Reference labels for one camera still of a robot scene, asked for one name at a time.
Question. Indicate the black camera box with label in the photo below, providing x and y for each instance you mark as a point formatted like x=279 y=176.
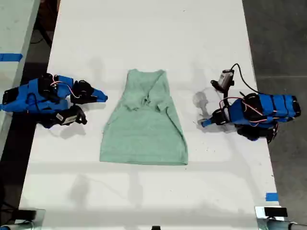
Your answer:
x=68 y=118

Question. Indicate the short black camera stalk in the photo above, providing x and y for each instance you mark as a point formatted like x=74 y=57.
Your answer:
x=82 y=116
x=219 y=86

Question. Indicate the small black box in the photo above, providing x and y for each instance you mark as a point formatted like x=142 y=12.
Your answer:
x=275 y=212
x=27 y=214

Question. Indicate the grey metal pipe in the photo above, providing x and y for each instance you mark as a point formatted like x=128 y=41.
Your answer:
x=280 y=225
x=16 y=226

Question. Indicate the long blue tape strip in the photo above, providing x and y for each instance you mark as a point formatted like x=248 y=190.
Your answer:
x=10 y=57

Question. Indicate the grey black camera box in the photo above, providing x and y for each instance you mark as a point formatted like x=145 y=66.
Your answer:
x=226 y=80

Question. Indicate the pale green T-shirt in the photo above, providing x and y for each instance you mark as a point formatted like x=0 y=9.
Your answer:
x=144 y=134

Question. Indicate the pale grey side table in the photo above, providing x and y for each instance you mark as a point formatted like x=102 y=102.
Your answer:
x=14 y=28

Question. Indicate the small blue tape piece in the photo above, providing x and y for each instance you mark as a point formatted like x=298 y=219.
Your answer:
x=271 y=197

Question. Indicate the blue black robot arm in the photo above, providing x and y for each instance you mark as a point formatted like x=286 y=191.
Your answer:
x=271 y=107
x=26 y=95

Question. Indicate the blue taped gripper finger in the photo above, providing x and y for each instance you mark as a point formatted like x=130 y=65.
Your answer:
x=208 y=122
x=99 y=93
x=100 y=99

